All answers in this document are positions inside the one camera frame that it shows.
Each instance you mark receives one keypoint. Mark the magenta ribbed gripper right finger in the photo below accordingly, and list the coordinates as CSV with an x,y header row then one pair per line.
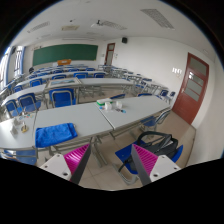
x,y
151,167

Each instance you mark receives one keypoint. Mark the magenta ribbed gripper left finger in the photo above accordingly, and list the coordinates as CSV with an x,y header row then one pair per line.
x,y
69,166

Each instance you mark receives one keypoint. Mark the blue towel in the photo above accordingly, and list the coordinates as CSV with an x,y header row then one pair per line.
x,y
53,135

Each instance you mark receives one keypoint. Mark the grey desk with towel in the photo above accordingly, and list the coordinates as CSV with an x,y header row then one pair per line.
x,y
87,119

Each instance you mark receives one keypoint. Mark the black backpack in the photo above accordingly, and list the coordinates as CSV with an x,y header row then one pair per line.
x,y
155,142

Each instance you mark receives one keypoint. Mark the blue chair under backpack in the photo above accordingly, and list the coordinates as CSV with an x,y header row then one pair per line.
x,y
129,178

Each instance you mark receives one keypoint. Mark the blue chair right of desk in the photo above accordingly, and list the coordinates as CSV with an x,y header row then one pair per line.
x,y
152,121

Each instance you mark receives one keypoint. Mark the small brass object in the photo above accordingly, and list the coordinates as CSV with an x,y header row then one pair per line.
x,y
24,127

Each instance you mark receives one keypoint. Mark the grey desk right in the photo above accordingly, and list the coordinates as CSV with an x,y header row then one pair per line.
x,y
133,110

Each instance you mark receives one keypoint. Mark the grey desk far left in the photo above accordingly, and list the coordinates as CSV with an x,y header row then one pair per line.
x,y
11,136

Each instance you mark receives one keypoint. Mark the blue chair behind desk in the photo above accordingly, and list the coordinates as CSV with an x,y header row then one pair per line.
x,y
62,97

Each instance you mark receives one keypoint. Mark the blue chair left row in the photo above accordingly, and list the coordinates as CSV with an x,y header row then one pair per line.
x,y
29,103

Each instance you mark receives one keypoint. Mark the orange lectern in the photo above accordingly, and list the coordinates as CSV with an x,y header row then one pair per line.
x,y
64,62

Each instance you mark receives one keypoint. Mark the red-brown door near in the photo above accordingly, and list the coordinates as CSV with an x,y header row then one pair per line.
x,y
192,91

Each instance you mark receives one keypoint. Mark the red-brown door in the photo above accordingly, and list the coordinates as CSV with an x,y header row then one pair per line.
x,y
109,54
192,91

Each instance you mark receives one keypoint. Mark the green chalkboard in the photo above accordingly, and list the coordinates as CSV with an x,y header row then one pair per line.
x,y
65,51

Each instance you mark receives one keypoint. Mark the red-brown door far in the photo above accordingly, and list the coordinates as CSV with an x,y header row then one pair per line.
x,y
109,54

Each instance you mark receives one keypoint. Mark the black wall speaker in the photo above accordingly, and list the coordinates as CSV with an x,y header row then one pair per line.
x,y
124,40

